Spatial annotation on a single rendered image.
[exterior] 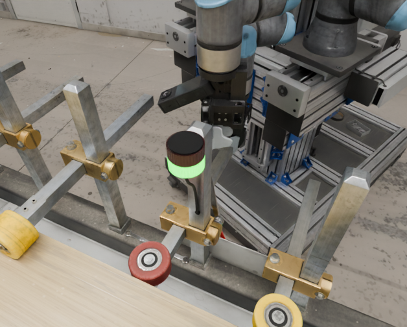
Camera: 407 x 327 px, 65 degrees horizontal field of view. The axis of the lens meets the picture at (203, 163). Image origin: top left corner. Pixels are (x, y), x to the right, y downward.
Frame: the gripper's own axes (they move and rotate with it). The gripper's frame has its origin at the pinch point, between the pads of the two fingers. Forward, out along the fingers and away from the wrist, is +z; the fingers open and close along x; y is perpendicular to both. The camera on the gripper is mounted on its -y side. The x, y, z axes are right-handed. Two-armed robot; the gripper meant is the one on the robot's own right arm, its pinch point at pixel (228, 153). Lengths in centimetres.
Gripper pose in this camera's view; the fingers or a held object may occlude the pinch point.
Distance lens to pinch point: 93.5
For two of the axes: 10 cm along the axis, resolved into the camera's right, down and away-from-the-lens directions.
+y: 4.2, -6.4, 6.4
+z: 0.0, 7.1, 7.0
